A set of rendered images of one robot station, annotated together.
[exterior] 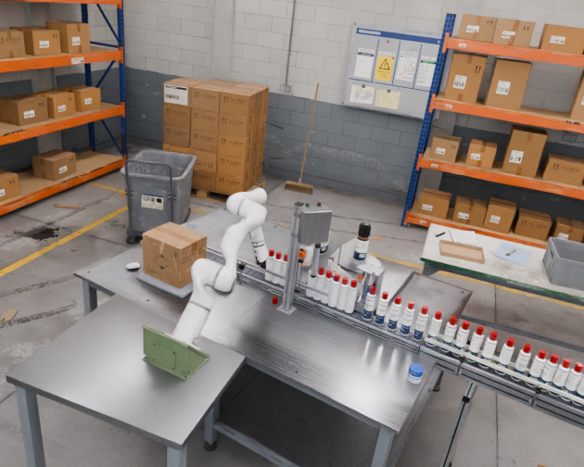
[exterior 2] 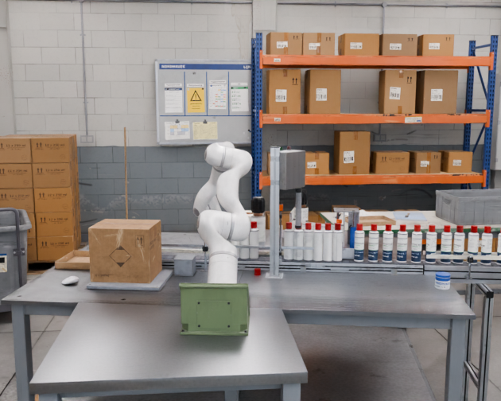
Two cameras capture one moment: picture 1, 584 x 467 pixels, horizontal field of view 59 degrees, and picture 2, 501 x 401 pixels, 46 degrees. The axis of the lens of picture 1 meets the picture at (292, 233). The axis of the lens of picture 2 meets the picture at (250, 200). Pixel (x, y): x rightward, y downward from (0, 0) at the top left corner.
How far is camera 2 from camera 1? 1.46 m
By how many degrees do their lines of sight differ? 26
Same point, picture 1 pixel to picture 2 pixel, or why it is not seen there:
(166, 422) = (269, 363)
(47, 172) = not seen: outside the picture
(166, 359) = (217, 317)
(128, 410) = (219, 367)
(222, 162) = (44, 222)
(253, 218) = (242, 161)
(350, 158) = (176, 202)
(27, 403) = not seen: outside the picture
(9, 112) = not seen: outside the picture
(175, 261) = (141, 248)
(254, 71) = (45, 126)
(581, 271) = (479, 206)
